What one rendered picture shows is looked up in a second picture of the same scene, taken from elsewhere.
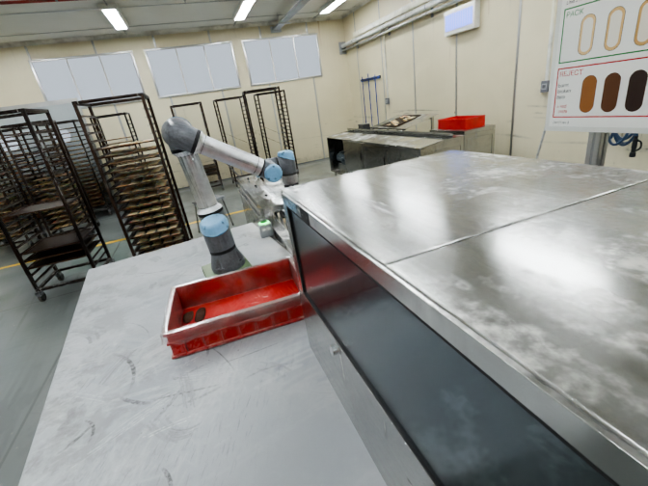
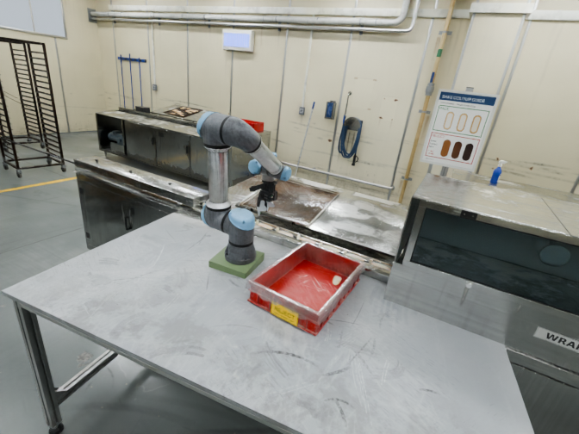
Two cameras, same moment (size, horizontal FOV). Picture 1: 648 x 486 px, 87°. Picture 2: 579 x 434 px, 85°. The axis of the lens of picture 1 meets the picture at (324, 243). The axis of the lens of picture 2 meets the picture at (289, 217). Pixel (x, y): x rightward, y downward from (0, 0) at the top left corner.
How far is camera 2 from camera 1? 132 cm
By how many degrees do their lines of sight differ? 43
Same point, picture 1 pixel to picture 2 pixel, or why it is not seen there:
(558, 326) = not seen: outside the picture
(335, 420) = (448, 328)
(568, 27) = (439, 114)
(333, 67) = (80, 32)
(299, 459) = (461, 350)
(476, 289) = not seen: outside the picture
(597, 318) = not seen: outside the picture
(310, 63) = (50, 18)
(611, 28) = (460, 121)
